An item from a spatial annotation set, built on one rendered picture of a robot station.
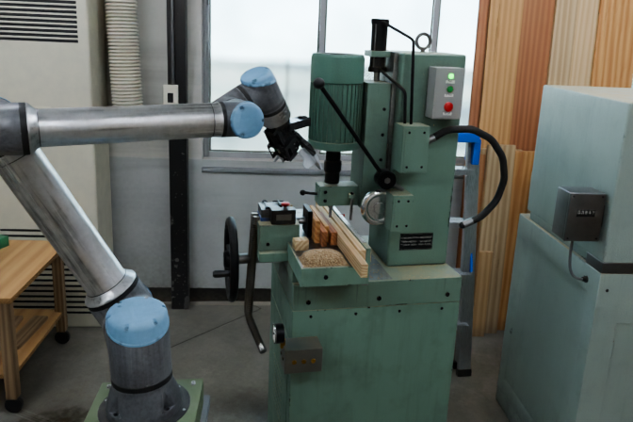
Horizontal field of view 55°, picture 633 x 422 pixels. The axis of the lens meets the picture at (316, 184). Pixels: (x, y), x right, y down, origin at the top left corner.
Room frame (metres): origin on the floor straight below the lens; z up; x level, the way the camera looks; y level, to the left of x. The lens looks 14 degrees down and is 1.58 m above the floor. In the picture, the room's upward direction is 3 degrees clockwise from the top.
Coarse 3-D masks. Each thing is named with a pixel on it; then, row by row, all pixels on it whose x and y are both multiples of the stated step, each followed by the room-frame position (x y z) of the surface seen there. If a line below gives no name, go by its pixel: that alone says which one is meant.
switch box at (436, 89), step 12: (432, 72) 1.93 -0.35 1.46; (444, 72) 1.91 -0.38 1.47; (456, 72) 1.92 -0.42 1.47; (432, 84) 1.92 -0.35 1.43; (444, 84) 1.92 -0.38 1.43; (456, 84) 1.92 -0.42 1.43; (432, 96) 1.92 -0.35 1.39; (444, 96) 1.92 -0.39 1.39; (456, 96) 1.93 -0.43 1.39; (432, 108) 1.91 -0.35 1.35; (456, 108) 1.93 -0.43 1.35
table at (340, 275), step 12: (300, 216) 2.17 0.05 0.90; (300, 228) 2.03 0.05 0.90; (312, 240) 1.90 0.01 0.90; (264, 252) 1.85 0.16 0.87; (276, 252) 1.85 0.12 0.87; (288, 252) 1.85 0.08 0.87; (300, 252) 1.78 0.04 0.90; (300, 264) 1.69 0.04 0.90; (300, 276) 1.66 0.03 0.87; (312, 276) 1.66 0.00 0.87; (324, 276) 1.67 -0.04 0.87; (336, 276) 1.68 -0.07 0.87; (348, 276) 1.69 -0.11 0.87
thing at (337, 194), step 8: (320, 184) 2.00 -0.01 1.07; (328, 184) 2.00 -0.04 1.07; (336, 184) 2.01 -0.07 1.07; (344, 184) 2.01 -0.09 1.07; (352, 184) 2.02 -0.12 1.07; (320, 192) 1.97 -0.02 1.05; (328, 192) 1.97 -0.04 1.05; (336, 192) 1.98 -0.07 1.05; (344, 192) 1.99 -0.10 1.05; (320, 200) 1.97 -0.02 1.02; (328, 200) 1.97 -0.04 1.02; (336, 200) 1.98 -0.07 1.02; (344, 200) 1.99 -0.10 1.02
